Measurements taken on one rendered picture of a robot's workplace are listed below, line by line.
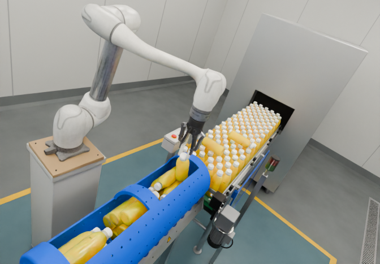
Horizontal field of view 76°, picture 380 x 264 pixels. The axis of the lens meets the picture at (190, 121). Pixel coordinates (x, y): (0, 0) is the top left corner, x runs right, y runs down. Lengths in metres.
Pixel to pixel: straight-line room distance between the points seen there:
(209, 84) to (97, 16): 0.55
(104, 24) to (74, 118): 0.54
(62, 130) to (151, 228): 0.71
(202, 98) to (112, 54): 0.58
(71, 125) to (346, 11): 4.76
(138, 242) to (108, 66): 0.87
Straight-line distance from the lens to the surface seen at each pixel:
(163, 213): 1.13
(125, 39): 1.12
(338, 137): 5.44
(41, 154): 1.58
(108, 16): 1.17
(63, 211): 1.77
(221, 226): 1.79
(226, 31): 6.03
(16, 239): 2.49
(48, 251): 0.97
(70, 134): 1.46
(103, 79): 1.45
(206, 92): 1.01
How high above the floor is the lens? 2.06
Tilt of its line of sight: 29 degrees down
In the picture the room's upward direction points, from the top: 20 degrees clockwise
